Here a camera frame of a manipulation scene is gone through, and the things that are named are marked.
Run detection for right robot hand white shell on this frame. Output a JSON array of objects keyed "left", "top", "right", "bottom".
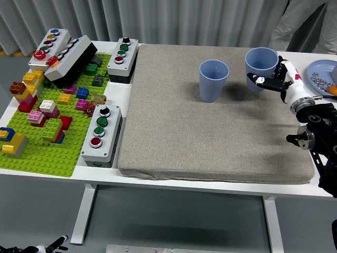
[{"left": 246, "top": 54, "right": 310, "bottom": 105}]

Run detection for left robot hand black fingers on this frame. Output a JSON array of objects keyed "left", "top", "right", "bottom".
[{"left": 0, "top": 235, "right": 70, "bottom": 253}]

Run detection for blue ribbed plastic cup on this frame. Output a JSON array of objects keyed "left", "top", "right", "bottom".
[
  {"left": 199, "top": 60, "right": 230, "bottom": 103},
  {"left": 244, "top": 47, "right": 279, "bottom": 92}
]

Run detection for blue plate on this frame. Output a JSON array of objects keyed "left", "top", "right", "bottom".
[{"left": 307, "top": 60, "right": 337, "bottom": 100}]

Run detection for white table leg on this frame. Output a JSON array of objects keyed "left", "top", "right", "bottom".
[
  {"left": 70, "top": 183, "right": 97, "bottom": 245},
  {"left": 262, "top": 196, "right": 285, "bottom": 253}
]

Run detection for person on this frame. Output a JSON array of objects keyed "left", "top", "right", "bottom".
[{"left": 268, "top": 0, "right": 337, "bottom": 55}]

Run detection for green studded toy baseplate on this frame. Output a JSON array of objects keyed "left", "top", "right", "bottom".
[{"left": 0, "top": 53, "right": 113, "bottom": 178}]

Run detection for large yellow grey brick stack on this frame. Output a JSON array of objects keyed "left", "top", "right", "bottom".
[{"left": 1, "top": 131, "right": 28, "bottom": 158}]

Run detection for grey-brown fabric mat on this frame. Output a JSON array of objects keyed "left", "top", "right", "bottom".
[{"left": 117, "top": 43, "right": 315, "bottom": 184}]

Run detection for green orange brick stack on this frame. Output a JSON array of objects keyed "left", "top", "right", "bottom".
[{"left": 41, "top": 118, "right": 66, "bottom": 144}]

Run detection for blue and yellow toy brick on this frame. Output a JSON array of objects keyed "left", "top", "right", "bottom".
[{"left": 0, "top": 126, "right": 16, "bottom": 142}]

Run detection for red toy brick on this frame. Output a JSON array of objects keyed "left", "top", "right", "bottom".
[
  {"left": 30, "top": 117, "right": 47, "bottom": 128},
  {"left": 60, "top": 115, "right": 73, "bottom": 130}
]

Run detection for grey four-button control box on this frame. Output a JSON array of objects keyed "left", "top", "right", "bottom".
[
  {"left": 81, "top": 104, "right": 123, "bottom": 168},
  {"left": 107, "top": 37, "right": 140, "bottom": 84}
]

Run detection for light pink toy brick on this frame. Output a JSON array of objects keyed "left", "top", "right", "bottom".
[{"left": 27, "top": 110, "right": 45, "bottom": 122}]

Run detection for dark pink toy brick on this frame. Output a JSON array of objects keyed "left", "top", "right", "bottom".
[{"left": 42, "top": 106, "right": 61, "bottom": 119}]

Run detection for white toy brick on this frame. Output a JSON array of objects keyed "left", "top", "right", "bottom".
[{"left": 39, "top": 99, "right": 57, "bottom": 112}]

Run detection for yellow pink red brick tower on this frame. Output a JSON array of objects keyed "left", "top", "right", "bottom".
[{"left": 13, "top": 84, "right": 40, "bottom": 113}]

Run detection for small yellow toy brick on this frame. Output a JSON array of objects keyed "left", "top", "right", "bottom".
[{"left": 57, "top": 93, "right": 73, "bottom": 105}]

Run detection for grey pleated curtain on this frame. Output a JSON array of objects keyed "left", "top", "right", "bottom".
[{"left": 0, "top": 0, "right": 337, "bottom": 56}]

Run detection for brass pipe fitting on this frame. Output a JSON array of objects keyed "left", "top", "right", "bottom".
[{"left": 91, "top": 92, "right": 107, "bottom": 105}]

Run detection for brown toy brick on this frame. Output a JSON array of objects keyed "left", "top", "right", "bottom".
[{"left": 9, "top": 81, "right": 27, "bottom": 95}]

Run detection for yellow and grey toy brick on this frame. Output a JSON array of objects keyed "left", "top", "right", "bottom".
[{"left": 22, "top": 70, "right": 45, "bottom": 87}]

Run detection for green toy brick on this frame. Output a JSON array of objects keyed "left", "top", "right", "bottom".
[{"left": 84, "top": 63, "right": 99, "bottom": 76}]

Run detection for grey control box black base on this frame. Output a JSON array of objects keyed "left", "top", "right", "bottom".
[{"left": 44, "top": 35, "right": 98, "bottom": 87}]

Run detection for black curved toy piece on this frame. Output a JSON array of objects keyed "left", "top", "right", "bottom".
[{"left": 88, "top": 55, "right": 103, "bottom": 68}]

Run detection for grey five-button control box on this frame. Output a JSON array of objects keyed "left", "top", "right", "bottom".
[{"left": 28, "top": 28, "right": 72, "bottom": 73}]

